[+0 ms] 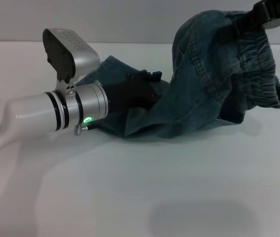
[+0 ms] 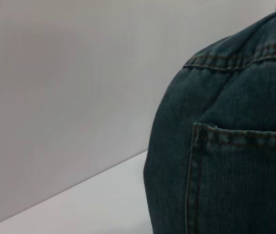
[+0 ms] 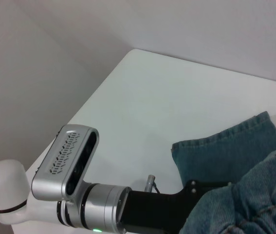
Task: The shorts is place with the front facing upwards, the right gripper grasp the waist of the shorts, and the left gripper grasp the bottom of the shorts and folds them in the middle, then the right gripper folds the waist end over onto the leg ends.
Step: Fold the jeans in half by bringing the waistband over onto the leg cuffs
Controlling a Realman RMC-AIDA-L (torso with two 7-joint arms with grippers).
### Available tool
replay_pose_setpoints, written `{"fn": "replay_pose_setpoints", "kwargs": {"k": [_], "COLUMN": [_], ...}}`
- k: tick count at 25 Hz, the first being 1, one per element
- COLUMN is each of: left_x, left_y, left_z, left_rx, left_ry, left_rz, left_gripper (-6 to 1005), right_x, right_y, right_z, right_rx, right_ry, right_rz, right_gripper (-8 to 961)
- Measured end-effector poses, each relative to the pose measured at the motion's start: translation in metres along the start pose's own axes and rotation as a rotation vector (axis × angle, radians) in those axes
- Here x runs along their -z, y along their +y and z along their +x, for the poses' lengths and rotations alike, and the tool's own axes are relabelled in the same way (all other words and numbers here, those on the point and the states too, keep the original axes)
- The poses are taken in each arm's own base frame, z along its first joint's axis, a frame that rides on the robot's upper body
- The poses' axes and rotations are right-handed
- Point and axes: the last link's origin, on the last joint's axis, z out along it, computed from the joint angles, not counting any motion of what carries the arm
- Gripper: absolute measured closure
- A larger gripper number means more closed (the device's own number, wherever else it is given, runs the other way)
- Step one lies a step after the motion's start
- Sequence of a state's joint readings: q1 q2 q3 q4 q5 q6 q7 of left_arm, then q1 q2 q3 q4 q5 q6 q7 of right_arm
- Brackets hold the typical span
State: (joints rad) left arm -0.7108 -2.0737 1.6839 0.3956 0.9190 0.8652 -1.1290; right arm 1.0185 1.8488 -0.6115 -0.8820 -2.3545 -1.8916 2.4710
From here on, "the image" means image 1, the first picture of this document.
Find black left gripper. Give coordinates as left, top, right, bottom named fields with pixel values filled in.
left=104, top=70, right=162, bottom=112

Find blue denim shorts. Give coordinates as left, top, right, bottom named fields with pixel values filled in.
left=77, top=9, right=280, bottom=140

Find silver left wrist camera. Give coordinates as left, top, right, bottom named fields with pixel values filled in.
left=42, top=28, right=101, bottom=86

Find left arm cable with plug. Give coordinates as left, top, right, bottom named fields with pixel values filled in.
left=74, top=124, right=96, bottom=136

